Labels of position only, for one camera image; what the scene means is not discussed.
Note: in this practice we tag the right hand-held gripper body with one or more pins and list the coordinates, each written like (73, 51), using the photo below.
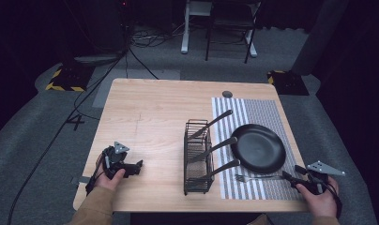
(319, 178)

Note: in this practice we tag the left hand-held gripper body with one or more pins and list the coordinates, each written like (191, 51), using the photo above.
(112, 157)

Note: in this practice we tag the silver fork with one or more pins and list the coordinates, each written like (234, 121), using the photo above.
(259, 177)

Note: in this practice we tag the person's left hand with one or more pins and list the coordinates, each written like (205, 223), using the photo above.
(112, 183)

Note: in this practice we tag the person's right hand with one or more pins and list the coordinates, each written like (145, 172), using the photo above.
(322, 203)

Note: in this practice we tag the black frying pan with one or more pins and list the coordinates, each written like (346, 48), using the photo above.
(259, 149)

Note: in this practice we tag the grey striped placemat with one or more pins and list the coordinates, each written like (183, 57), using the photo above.
(265, 109)

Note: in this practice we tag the black yellow-striped stand base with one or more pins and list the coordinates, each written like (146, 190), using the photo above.
(287, 82)
(70, 78)

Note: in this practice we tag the grey round table grommet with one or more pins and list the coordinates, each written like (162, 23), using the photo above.
(227, 94)

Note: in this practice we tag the grey curtain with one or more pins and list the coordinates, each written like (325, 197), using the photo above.
(319, 37)

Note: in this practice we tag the black equipment tower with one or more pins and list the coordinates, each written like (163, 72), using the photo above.
(109, 22)

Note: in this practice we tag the black metal chair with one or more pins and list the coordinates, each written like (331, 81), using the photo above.
(228, 18)

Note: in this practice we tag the white desk frame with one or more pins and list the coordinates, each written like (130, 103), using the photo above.
(186, 28)

